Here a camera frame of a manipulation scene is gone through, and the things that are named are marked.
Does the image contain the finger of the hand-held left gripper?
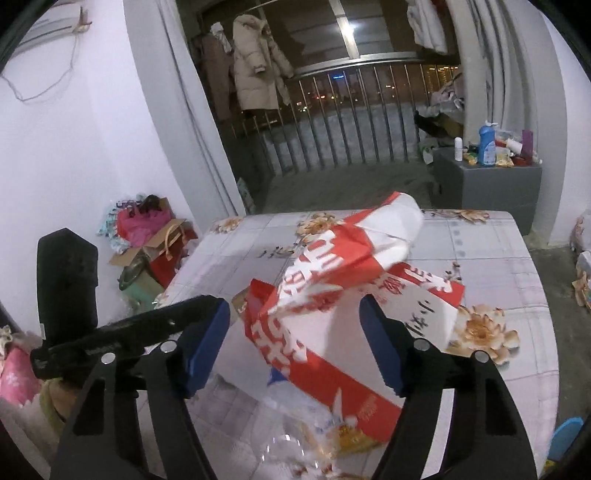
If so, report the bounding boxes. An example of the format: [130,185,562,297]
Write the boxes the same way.
[30,296,223,382]

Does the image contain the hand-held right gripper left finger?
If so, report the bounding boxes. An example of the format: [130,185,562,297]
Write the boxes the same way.
[51,299,230,480]

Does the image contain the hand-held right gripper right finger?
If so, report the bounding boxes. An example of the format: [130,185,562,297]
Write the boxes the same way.
[359,292,539,480]

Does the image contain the red and white paper bag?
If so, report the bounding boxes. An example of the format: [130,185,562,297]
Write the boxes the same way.
[242,191,466,418]

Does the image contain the yellow snack packet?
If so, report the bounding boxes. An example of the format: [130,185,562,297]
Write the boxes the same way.
[318,411,380,455]

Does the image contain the clear plastic bag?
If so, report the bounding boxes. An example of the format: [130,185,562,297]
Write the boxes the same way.
[262,369,384,480]

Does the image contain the cardboard box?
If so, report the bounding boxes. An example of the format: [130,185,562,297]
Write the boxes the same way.
[108,218,200,298]

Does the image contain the red gift bag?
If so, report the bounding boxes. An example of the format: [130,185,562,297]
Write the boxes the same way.
[149,226,200,288]

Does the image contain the pink cloth bundle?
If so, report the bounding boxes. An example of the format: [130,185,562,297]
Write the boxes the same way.
[115,207,175,246]

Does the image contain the pink floral cloth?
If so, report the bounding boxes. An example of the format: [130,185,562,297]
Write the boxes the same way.
[0,345,43,408]

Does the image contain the floral tablecloth table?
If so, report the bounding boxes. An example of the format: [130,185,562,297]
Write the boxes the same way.
[139,209,562,480]

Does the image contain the grey cabinet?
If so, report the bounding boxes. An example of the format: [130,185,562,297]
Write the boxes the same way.
[431,148,544,236]

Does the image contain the metal balcony railing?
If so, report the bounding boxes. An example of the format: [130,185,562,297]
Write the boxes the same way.
[222,52,462,175]

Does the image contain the white plastic bag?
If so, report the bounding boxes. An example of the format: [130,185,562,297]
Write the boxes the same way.
[570,217,591,311]

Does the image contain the blue detergent bottle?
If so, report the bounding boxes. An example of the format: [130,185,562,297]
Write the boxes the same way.
[477,122,498,167]

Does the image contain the pile of clothes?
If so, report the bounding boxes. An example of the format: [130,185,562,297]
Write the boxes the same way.
[414,74,468,140]

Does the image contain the white air conditioner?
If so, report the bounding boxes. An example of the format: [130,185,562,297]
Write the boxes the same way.
[0,9,92,70]

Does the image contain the beige hanging coat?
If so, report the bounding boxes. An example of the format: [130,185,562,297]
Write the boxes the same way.
[231,14,296,112]

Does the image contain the white hanging garment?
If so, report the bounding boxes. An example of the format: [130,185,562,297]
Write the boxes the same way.
[405,0,450,54]

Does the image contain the grey wall cable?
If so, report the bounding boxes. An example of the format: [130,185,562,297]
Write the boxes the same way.
[0,30,80,103]

